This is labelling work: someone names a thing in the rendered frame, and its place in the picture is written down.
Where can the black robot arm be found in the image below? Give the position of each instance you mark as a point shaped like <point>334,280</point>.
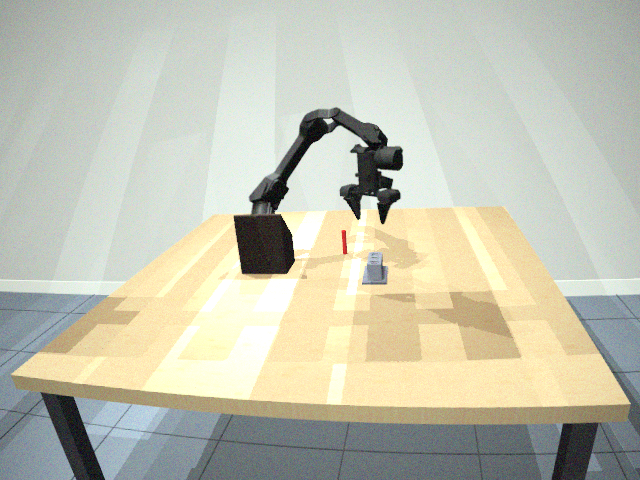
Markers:
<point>268,194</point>

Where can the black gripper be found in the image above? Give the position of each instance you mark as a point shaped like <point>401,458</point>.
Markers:
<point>369,186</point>

